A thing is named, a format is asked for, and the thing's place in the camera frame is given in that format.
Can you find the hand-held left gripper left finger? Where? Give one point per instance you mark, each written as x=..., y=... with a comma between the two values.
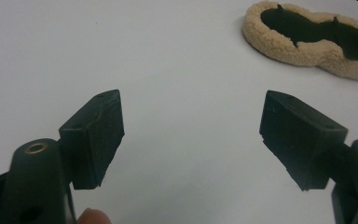
x=96, y=137

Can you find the white table cover sheet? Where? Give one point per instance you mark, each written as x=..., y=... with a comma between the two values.
x=180, y=56

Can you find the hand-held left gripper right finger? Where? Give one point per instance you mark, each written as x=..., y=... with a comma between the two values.
x=298, y=140

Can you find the tan fleece-rimmed pad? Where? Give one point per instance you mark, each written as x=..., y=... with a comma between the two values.
x=276, y=46

